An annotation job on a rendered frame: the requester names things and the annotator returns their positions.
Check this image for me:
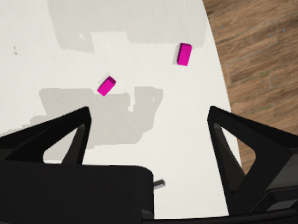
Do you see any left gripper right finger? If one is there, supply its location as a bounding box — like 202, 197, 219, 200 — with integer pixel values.
207, 106, 298, 215

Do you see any small magenta block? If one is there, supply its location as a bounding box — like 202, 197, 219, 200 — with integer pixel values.
97, 76, 116, 96
177, 43, 192, 66

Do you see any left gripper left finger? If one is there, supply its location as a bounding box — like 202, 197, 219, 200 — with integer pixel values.
0, 106, 92, 164

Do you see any grey rod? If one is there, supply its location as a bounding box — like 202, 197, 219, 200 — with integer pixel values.
154, 179, 165, 190

